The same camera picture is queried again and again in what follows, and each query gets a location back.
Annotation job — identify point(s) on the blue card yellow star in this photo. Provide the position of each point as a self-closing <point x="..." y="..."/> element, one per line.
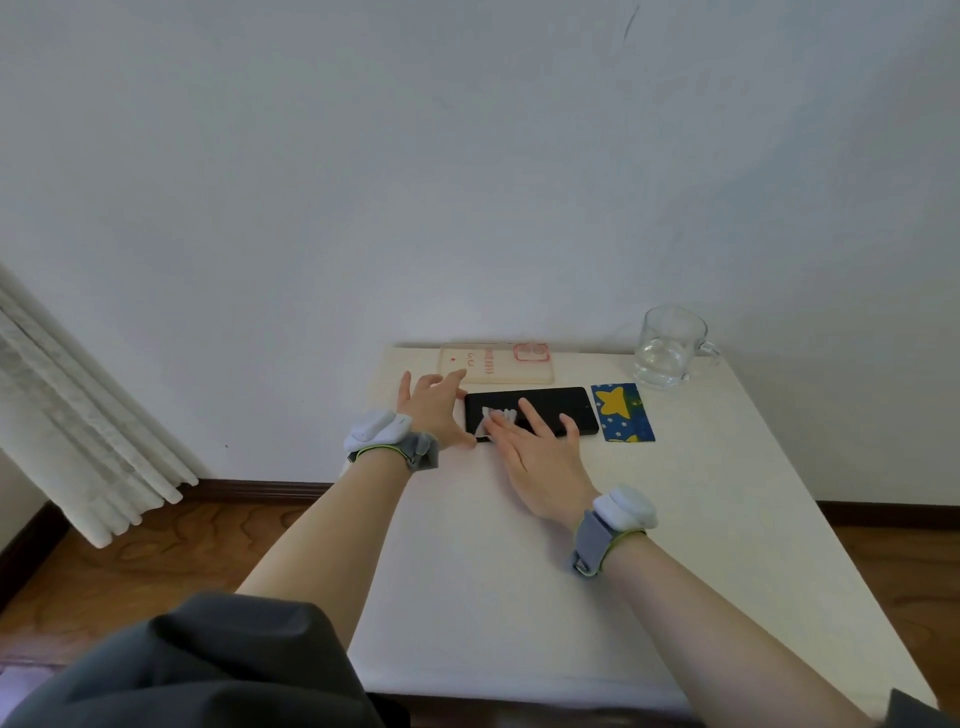
<point x="622" y="412"/>

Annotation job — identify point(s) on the person's right hand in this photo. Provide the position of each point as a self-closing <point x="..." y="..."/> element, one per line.
<point x="544" y="469"/>

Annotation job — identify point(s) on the glass mug with water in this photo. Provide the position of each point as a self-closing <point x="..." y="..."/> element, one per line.
<point x="667" y="349"/>

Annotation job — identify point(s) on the white curtain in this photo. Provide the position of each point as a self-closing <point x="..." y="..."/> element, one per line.
<point x="75" y="442"/>

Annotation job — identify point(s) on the person's left forearm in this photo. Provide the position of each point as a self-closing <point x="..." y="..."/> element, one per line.
<point x="330" y="540"/>

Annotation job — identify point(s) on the clear phone case red print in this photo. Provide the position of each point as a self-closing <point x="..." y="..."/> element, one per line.
<point x="499" y="364"/>

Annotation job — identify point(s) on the person's right forearm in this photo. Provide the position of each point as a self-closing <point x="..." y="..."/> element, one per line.
<point x="720" y="637"/>

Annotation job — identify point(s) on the dark grey shirt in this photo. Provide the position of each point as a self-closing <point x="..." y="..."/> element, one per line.
<point x="210" y="667"/>

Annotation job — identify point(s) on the black smartphone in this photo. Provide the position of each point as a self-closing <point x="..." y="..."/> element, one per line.
<point x="574" y="409"/>

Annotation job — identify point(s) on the small white cleaning wipe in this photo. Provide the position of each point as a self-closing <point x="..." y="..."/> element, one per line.
<point x="496" y="416"/>

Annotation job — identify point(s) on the person's left hand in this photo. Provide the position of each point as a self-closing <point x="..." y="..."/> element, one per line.
<point x="435" y="409"/>

